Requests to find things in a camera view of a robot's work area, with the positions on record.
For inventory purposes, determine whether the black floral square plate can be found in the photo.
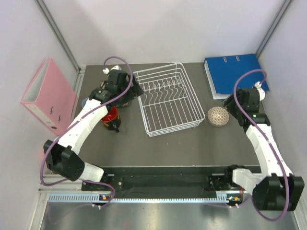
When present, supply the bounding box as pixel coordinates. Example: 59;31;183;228
100;79;131;107

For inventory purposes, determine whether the beige patterned bowl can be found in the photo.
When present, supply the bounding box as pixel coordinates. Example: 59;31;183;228
207;106;230;127

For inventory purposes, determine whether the light blue plastic cup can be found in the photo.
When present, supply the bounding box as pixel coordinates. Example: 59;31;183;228
81;99;86;108

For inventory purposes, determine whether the black orange patterned mug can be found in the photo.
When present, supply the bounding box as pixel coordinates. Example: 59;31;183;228
101;106;121;133

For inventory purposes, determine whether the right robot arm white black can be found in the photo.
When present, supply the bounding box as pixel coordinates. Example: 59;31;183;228
223;87;305;211

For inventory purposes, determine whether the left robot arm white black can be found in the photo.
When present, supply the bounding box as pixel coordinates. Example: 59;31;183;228
44;67;143;190

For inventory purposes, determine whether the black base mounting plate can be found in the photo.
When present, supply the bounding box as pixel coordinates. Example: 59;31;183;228
81;166;240;192

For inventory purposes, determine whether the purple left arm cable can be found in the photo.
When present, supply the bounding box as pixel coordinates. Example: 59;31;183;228
39;56;133;211

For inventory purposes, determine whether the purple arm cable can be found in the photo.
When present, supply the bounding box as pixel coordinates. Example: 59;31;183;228
39;56;133;211
234;69;291;221

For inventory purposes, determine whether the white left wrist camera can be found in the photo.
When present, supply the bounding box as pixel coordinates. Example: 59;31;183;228
103;65;121;75

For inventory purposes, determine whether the blue ring binder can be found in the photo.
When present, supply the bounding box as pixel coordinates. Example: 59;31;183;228
204;54;261;100

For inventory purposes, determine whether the white wire dish rack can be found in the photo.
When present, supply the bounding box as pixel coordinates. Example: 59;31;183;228
134;62;205;137

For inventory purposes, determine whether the pink ring binder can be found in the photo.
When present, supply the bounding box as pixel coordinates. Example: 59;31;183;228
21;58;76;136

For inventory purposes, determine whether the aluminium frame rail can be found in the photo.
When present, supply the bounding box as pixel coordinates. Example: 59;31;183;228
38;174;82;195

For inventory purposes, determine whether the grey slotted cable duct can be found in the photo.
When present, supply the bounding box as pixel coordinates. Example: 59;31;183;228
48;193;242;203

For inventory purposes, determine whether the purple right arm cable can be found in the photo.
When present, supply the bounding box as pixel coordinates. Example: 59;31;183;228
234;69;291;221

